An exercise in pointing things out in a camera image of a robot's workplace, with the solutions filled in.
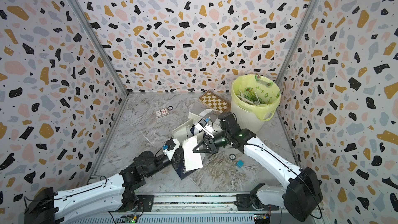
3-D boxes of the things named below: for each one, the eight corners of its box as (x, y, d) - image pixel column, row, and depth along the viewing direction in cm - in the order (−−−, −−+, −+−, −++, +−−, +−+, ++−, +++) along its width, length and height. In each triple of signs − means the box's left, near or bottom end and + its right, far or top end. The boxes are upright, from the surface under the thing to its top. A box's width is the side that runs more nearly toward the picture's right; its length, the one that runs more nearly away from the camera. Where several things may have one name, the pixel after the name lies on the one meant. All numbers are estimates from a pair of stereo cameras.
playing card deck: (157, 119, 109) (156, 117, 107) (155, 113, 112) (154, 111, 110) (169, 114, 111) (169, 112, 110) (167, 109, 115) (166, 107, 113)
